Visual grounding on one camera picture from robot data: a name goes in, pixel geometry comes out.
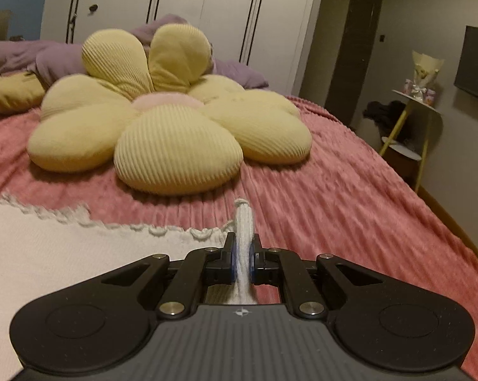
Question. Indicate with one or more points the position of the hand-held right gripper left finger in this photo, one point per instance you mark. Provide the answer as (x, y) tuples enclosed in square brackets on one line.
[(233, 260)]

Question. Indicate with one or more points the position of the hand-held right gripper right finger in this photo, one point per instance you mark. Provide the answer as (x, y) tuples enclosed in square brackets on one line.
[(255, 261)]

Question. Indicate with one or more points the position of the white knit sweater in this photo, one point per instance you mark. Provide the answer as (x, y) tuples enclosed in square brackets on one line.
[(64, 270)]

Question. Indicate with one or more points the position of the pink textured bedspread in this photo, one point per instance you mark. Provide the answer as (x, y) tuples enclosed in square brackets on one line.
[(342, 214)]

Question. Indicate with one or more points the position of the yellow flower-shaped pillow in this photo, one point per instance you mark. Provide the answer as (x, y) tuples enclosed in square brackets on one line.
[(171, 147)]

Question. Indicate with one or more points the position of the dark cloth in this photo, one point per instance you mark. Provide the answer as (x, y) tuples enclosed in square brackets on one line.
[(384, 117)]

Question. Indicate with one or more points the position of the yellow-legged side table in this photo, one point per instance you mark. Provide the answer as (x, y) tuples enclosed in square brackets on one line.
[(419, 105)]

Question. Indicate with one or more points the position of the dark door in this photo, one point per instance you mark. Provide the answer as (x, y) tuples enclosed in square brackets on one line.
[(354, 47)]

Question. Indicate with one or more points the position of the wrapped flower bouquet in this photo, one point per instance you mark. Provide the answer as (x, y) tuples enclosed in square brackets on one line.
[(423, 75)]

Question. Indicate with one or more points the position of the purple duvet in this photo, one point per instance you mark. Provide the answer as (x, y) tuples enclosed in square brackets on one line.
[(56, 57)]

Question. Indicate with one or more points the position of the yellow leaf-shaped pillow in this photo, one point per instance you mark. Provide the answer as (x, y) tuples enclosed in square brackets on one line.
[(12, 93)]

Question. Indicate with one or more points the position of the wall-mounted television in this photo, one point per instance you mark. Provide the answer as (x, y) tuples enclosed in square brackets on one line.
[(475, 63)]

